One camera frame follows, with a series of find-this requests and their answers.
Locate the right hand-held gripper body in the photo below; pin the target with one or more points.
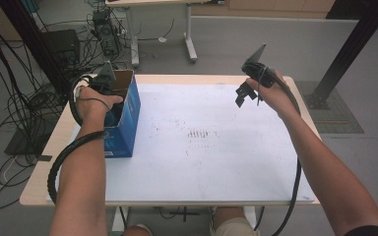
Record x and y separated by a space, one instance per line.
256 67

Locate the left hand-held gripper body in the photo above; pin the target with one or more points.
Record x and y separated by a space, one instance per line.
106 78

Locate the blue cardboard box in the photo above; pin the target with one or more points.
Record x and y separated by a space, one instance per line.
129 111

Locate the person's left hand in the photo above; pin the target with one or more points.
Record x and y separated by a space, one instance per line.
93 105

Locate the person's right hand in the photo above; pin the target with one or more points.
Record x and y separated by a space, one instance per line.
275 96

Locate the grey computer tower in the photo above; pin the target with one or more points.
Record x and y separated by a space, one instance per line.
106 32

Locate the black computer case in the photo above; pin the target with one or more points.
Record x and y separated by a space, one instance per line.
62 44

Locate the wooden cabinet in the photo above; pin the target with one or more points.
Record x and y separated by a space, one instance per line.
275 6

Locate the white desk with metal legs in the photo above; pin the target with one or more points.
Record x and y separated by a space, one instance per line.
189 32

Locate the white table mat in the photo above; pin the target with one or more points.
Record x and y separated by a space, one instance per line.
193 164

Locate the grey floor mat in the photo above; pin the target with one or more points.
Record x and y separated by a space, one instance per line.
338 114

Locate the black tape piece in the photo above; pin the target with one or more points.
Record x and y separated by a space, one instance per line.
44 158

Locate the black floor plate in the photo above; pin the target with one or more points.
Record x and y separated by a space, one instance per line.
23 144

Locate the person's right leg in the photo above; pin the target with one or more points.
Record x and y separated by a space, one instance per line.
233 226

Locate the person's black sleeve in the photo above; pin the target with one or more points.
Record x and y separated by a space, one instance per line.
370 231

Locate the black metal post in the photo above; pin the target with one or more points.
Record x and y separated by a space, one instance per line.
351 49
29 36

